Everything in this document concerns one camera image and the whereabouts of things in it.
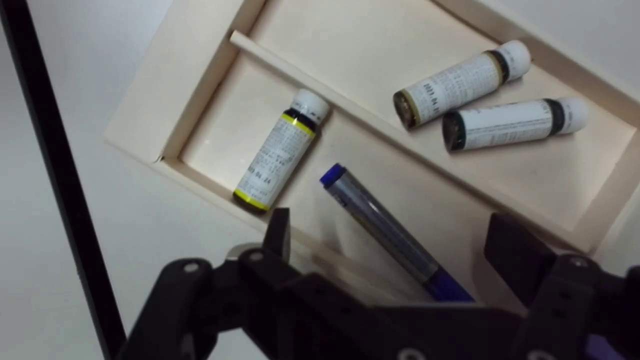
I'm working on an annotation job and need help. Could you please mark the upper white dark-capped bottle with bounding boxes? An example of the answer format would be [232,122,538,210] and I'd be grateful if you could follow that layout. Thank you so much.
[392,39,533,131]

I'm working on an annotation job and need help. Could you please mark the blue and grey marker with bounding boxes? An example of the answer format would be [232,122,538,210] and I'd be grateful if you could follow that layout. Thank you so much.
[317,162,476,305]

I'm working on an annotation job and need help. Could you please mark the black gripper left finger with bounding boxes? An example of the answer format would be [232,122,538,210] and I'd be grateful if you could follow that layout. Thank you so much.
[115,206,365,360]

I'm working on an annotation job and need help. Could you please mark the lower white dark-capped bottle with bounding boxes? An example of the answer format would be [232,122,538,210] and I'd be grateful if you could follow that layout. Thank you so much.
[439,96,587,154]

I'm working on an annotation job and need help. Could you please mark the yellow-banded small white bottle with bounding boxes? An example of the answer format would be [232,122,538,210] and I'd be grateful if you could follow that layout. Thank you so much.
[230,89,334,217]

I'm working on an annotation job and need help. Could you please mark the light wooden compartment tray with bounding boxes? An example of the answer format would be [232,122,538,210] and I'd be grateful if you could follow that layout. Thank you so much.
[103,0,640,303]

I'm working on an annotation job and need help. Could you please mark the white dark-capped bottle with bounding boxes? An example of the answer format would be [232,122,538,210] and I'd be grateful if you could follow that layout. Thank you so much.
[392,39,533,131]
[439,96,587,154]

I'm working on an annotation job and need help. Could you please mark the black cable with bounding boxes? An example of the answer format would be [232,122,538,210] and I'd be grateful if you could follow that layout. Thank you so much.
[0,0,127,360]

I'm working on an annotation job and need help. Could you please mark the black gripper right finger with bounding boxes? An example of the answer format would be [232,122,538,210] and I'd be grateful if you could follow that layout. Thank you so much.
[482,212,640,360]

